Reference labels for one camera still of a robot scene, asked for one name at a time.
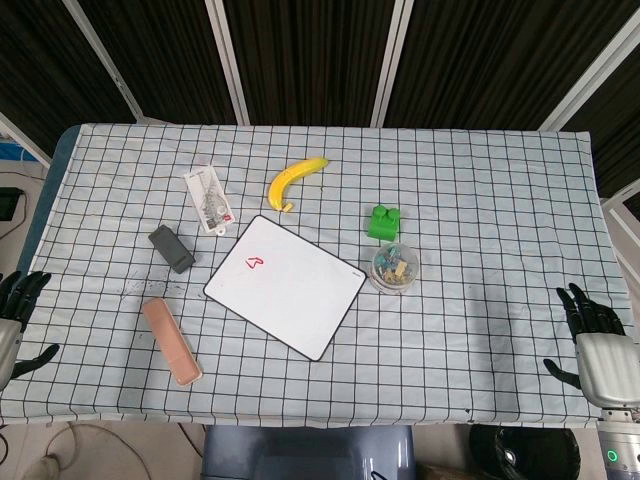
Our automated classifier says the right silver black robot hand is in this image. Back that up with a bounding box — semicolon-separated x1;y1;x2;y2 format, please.
543;282;640;410

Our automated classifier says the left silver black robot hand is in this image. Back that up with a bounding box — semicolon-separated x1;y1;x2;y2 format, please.
0;271;60;392

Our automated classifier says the dark grey rectangular block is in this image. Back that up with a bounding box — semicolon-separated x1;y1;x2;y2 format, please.
148;224;197;275

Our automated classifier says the black round robot base part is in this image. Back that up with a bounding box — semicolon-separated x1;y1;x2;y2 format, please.
468;423;582;480

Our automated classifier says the pale blue checked tablecloth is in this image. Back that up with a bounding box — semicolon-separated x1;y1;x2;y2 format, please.
0;123;640;427

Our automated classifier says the pink pencil case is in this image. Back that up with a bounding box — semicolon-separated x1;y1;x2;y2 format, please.
141;297;204;387

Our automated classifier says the clear jar of coloured clips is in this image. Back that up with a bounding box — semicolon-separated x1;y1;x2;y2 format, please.
368;242;420;296

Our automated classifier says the clear plastic packet with card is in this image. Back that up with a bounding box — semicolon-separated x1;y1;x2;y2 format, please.
183;167;235;235

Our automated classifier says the green toy building block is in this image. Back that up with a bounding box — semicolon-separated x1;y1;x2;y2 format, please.
367;204;404;240

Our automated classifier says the white board with black rim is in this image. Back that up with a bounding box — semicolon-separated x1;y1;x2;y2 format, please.
202;214;369;363

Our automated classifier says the blue grey robot torso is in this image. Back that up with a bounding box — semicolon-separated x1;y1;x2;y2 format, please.
202;424;416;480

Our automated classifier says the yellow toy banana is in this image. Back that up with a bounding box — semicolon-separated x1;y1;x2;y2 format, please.
268;156;330;214

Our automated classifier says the white floor cable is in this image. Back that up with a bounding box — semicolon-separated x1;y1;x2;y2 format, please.
0;422;201;480

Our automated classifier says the white partition frame post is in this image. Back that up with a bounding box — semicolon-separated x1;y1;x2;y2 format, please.
0;112;52;169
370;0;415;127
205;0;250;126
539;22;640;131
599;179;640;284
62;0;144;122

